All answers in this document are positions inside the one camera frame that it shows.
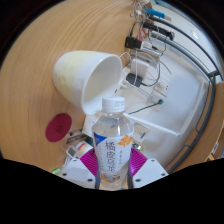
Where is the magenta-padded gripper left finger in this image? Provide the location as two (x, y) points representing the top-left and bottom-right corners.
(59, 147), (101, 190)

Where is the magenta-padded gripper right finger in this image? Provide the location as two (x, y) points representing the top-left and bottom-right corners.
(127, 147), (169, 190)

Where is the clear plastic drink bottle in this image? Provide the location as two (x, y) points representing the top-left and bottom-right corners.
(91, 96), (135, 191)

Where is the white tissue pack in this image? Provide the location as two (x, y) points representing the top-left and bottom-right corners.
(81, 114), (98, 138)

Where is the white desk lamp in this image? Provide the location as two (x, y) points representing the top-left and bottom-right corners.
(123, 112), (183, 137)

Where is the flat round red coaster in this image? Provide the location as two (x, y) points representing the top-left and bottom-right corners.
(45, 112), (73, 143)

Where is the black power adapter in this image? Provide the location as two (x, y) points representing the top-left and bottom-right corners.
(125, 73), (145, 88)

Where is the cream white cup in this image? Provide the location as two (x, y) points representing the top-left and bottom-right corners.
(52, 50), (124, 116)

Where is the white charger block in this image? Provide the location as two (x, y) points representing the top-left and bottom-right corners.
(129, 59), (150, 79)

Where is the small black block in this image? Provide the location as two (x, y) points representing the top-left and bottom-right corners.
(125, 35), (143, 50)

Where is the black handheld device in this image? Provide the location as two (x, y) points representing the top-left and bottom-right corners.
(143, 21), (176, 41)

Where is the small blue bottle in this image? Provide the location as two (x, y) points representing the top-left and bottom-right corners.
(143, 7), (167, 20)

